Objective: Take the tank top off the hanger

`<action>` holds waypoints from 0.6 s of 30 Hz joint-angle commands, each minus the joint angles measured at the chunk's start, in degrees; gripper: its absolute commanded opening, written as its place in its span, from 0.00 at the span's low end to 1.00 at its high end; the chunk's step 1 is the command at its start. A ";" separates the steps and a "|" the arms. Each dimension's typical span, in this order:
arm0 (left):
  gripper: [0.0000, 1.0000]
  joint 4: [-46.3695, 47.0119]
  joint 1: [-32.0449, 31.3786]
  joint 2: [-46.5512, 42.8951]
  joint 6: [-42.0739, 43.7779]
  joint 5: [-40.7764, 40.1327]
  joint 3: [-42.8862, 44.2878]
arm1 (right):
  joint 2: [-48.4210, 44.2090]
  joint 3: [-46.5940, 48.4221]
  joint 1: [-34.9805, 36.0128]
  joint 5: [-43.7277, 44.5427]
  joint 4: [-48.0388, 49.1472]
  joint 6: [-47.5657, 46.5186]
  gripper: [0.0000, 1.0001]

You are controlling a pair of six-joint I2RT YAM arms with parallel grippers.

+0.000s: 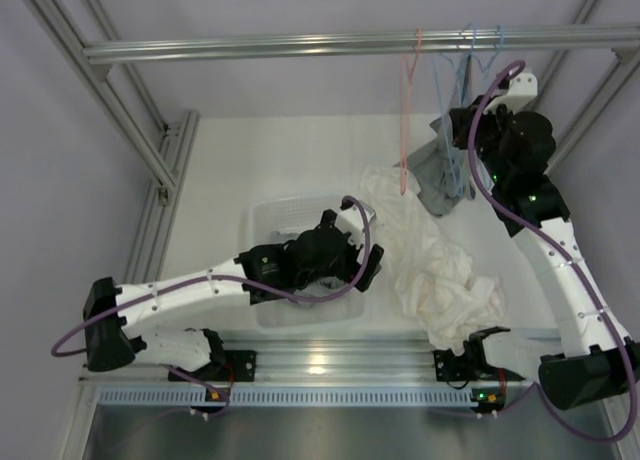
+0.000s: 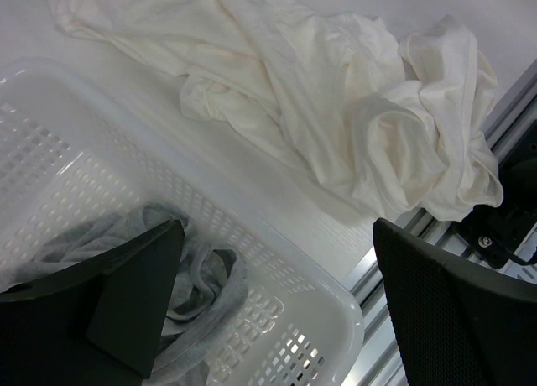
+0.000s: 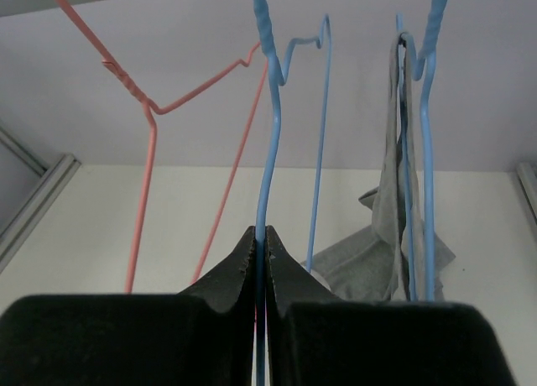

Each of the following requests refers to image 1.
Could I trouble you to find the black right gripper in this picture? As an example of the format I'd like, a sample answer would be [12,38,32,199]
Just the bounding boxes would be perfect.
[449,95,515,186]

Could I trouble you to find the blue wire hanger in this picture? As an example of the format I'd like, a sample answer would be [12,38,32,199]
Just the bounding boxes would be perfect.
[432,22,484,201]
[464,24,509,201]

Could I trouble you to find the grey tank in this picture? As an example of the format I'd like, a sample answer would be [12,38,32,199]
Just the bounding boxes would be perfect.
[408,54,472,217]
[264,229,351,306]

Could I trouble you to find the white tank top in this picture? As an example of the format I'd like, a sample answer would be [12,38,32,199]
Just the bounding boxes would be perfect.
[359,166,506,355]

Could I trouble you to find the pink wire hanger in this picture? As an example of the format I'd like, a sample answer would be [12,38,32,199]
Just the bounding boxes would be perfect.
[399,28,423,196]

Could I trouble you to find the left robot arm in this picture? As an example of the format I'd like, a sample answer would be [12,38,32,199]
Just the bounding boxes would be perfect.
[85,115,416,380]

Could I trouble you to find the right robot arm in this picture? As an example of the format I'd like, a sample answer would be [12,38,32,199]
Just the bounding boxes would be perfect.
[454,96,639,410]

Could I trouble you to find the white plastic basket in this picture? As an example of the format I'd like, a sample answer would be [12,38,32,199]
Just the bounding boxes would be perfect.
[247,193,384,334]

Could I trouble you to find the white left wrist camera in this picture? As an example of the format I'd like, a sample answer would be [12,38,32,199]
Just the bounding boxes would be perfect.
[334,204,365,248]

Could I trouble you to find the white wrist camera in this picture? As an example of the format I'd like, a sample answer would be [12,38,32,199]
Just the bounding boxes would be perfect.
[334,204,365,248]
[498,67,538,105]

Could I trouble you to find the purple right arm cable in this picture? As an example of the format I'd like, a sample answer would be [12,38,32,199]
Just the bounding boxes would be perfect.
[468,60,640,442]

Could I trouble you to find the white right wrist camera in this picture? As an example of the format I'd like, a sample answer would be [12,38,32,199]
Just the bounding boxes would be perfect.
[498,67,538,105]

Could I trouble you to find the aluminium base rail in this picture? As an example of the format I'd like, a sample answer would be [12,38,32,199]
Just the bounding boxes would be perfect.
[79,329,616,386]

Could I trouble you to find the aluminium hanging rail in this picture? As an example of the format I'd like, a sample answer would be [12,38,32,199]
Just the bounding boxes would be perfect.
[82,23,639,65]

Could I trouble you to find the right aluminium frame posts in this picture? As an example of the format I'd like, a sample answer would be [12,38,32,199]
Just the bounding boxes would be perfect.
[494,0,640,201]

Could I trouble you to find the aluminium frame posts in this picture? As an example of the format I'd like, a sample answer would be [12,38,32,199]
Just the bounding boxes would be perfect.
[494,0,640,201]
[22,0,200,283]

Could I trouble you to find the left aluminium frame posts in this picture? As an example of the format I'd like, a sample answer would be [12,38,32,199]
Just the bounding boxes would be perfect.
[22,0,200,283]

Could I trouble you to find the slotted cable duct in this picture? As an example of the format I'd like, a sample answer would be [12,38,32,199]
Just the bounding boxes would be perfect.
[97,386,478,408]

